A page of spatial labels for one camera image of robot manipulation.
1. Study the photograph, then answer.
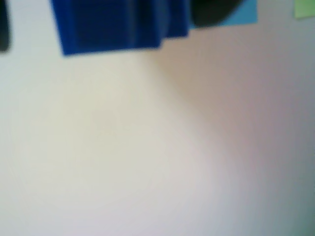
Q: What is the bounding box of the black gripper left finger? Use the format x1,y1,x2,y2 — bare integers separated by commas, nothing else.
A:
0,0,12,52

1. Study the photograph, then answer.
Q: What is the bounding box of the medium blue cube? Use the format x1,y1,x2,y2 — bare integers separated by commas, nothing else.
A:
50,0,164,56

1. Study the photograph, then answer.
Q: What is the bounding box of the green paper square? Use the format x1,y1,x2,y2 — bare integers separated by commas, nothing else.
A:
294,0,315,20

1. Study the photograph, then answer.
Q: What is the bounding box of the light blue paper square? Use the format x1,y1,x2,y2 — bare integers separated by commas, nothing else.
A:
189,0,258,30

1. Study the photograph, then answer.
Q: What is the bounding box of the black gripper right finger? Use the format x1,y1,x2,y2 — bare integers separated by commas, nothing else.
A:
190,0,244,28

